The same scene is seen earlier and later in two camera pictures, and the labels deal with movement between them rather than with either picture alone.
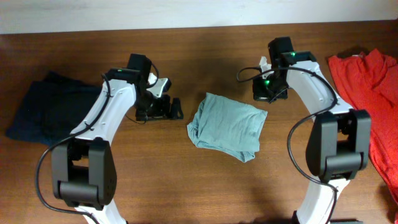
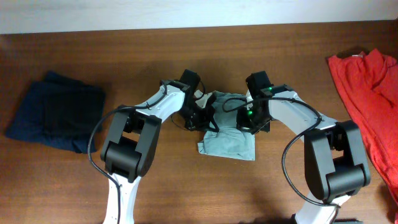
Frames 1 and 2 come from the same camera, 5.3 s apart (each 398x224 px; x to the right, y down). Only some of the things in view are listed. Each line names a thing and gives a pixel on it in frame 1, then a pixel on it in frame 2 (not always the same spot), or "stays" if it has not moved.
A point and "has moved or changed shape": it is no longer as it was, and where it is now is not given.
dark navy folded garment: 52,106 stays
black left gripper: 164,112 to 204,122
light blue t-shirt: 229,126 has moved or changed shape
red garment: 369,79 stays
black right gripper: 259,94 to 243,124
